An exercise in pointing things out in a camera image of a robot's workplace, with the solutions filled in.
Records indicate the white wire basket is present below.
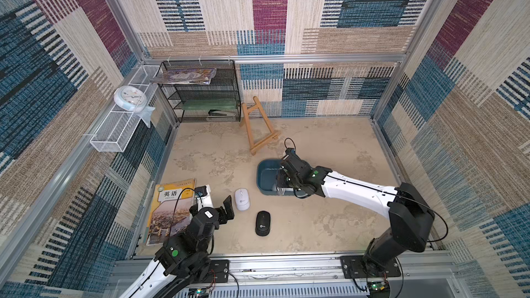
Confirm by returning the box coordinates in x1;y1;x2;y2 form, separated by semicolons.
90;65;161;153

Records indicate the black stapler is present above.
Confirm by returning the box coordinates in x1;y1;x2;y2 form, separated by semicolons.
208;110;235;117

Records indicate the teal storage box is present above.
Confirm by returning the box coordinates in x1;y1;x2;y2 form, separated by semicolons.
256;159;307;198

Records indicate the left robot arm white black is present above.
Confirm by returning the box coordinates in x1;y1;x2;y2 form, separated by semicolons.
121;196;235;297

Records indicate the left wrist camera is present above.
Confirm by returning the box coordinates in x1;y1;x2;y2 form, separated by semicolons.
195;185;213;210

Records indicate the white mouse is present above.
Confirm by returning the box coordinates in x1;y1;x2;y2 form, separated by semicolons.
235;188;251;211

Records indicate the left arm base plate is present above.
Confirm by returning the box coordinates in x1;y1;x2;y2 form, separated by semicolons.
198;259;230;284

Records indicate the yellow English textbook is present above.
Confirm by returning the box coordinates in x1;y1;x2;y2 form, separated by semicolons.
146;179;197;246

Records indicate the white wall clock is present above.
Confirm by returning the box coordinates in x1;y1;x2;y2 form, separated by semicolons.
113;86;147;113

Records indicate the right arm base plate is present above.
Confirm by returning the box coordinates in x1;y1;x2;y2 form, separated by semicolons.
339;255;402;279

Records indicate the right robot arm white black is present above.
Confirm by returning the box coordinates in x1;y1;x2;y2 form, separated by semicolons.
271;151;396;254

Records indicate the wooden easel stand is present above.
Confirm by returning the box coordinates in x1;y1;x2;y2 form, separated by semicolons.
240;96;280;155

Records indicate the magazine on rack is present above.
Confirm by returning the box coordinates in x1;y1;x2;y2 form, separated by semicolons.
150;68;218;86

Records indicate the black mouse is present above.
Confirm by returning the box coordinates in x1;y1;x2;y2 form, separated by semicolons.
255;211;271;237

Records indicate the black wire shelf rack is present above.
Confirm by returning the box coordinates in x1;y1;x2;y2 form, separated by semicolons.
158;60;242;124

